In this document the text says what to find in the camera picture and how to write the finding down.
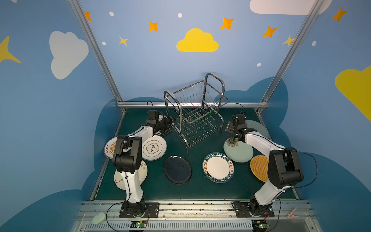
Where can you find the aluminium frame right post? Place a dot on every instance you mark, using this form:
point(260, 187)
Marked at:
point(301, 35)

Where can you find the left green circuit board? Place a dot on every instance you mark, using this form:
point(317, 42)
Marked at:
point(138, 225)

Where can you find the white plate orange sunburst edge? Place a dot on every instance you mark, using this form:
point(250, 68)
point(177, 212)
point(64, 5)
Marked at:
point(109, 149)

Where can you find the right green circuit board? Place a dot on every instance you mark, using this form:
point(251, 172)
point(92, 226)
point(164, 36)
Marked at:
point(259, 226)

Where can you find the aluminium frame post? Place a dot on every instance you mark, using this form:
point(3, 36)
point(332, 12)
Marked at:
point(80, 15)
point(301, 35)

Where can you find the plain grey-green plate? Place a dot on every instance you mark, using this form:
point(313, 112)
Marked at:
point(258, 127)

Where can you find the aluminium frame left post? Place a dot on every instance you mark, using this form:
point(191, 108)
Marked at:
point(80, 15)

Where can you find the orange woven round plate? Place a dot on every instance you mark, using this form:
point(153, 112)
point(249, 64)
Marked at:
point(259, 167)

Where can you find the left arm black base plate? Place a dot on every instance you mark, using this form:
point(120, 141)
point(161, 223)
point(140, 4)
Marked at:
point(139, 210)

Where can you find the aluminium frame back rail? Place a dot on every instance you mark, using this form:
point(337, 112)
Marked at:
point(162, 104)

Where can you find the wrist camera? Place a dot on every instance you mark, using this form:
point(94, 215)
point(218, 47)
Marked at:
point(238, 119)
point(153, 117)

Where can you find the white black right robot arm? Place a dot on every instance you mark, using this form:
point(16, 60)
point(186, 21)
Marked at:
point(284, 167)

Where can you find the white plate green lettered rim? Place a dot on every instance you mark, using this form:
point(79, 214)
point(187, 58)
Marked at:
point(218, 167)

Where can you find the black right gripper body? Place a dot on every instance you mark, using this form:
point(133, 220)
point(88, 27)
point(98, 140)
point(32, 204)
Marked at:
point(235, 133)

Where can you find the pale green sunflower plate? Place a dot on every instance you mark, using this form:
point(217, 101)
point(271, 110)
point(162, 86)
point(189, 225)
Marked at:
point(237, 150)

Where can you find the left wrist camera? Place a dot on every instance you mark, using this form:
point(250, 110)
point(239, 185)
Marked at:
point(153, 117)

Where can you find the black round plate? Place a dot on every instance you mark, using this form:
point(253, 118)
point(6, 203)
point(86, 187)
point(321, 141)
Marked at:
point(177, 170)

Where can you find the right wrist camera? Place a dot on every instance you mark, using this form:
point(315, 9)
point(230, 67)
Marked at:
point(238, 119)

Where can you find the stainless steel dish rack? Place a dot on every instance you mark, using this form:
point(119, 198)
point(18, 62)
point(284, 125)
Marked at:
point(196, 109)

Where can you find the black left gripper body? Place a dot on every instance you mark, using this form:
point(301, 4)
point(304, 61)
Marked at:
point(166, 124)

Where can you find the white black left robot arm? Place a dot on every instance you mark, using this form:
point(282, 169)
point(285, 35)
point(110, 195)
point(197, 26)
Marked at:
point(145, 143)

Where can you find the pink clothes peg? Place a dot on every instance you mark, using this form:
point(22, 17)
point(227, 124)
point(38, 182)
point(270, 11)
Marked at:
point(291, 214)

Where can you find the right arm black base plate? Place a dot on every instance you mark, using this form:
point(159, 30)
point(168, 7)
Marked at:
point(252, 209)

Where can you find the pale green round disc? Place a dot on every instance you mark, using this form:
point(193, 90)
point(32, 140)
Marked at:
point(99, 218)

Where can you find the green circuit board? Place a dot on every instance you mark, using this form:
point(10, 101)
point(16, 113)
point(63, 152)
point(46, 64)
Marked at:
point(138, 225)
point(259, 226)

